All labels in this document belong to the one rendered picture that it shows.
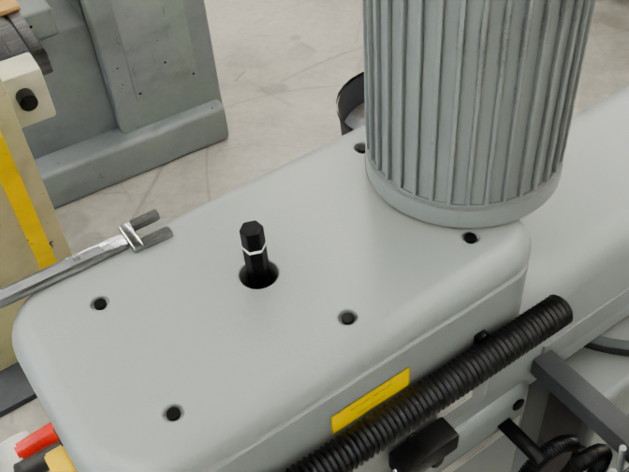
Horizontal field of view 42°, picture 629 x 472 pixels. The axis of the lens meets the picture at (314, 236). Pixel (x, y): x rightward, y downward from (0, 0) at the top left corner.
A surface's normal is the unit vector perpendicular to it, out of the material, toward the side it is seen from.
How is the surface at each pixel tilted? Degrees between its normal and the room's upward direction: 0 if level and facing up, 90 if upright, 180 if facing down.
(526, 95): 90
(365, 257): 0
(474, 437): 90
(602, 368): 0
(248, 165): 0
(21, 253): 90
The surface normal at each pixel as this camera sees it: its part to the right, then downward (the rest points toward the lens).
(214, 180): -0.07, -0.70
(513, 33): 0.16, 0.70
